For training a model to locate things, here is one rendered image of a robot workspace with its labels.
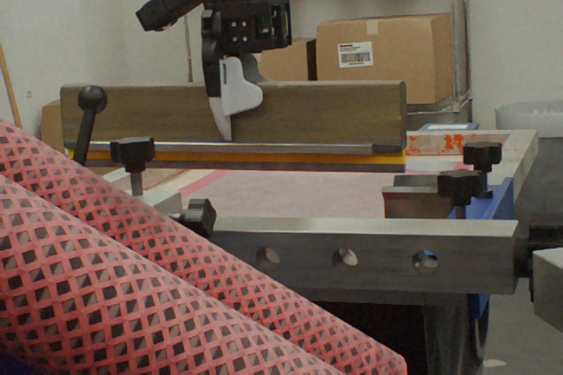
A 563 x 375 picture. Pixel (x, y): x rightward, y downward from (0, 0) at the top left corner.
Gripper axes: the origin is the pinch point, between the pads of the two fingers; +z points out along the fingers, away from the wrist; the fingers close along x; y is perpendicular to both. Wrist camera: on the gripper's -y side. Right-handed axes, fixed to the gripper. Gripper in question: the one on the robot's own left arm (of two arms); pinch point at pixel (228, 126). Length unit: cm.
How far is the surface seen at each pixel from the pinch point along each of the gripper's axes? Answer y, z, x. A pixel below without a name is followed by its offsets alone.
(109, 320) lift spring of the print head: 27, -6, -79
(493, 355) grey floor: 0, 109, 216
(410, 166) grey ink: 11.4, 13.2, 44.6
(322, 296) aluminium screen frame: 15.7, 13.5, -18.9
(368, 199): 10.0, 13.7, 23.2
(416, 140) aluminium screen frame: 10, 11, 56
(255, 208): -4.1, 13.6, 17.8
